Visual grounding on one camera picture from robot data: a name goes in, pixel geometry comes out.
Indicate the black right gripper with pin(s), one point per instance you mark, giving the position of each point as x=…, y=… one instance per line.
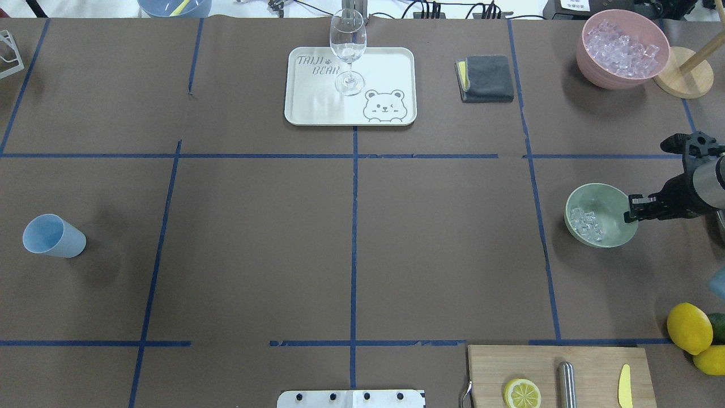
x=678, y=196

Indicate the green ceramic bowl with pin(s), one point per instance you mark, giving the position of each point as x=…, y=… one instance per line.
x=609, y=204

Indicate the light blue plastic cup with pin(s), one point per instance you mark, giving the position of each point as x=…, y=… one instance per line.
x=51, y=235

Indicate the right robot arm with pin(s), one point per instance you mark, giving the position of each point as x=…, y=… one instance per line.
x=699, y=190

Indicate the ice cubes in green bowl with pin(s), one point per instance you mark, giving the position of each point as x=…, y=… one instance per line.
x=585, y=225

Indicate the blue bowl with fork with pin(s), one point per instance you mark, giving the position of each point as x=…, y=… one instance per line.
x=176, y=9

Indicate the whole yellow lemon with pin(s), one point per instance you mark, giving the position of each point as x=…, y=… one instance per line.
x=689, y=328

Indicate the green avocado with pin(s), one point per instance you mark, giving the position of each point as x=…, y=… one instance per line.
x=718, y=326

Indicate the wooden stand with pole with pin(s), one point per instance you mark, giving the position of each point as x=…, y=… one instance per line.
x=687, y=74

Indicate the wooden cutting board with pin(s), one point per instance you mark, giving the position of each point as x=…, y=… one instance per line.
x=596, y=371

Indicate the yellow plastic knife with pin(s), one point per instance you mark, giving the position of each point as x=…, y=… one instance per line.
x=625, y=398

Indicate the grey and yellow cloth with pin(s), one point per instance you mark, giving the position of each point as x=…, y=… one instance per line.
x=485, y=79

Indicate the steel muddler black cap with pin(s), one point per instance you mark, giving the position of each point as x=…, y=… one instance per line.
x=567, y=392

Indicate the lemon half slice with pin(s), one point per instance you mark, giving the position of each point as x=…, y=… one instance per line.
x=521, y=392

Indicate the cream bear tray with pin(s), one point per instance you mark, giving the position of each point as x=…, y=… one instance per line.
x=380, y=91

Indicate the clear wine glass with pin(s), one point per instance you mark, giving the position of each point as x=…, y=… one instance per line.
x=348, y=41

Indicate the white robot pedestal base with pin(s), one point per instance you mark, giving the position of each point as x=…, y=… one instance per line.
x=352, y=398

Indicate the white wire cup rack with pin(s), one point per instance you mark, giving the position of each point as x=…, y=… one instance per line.
x=11, y=60

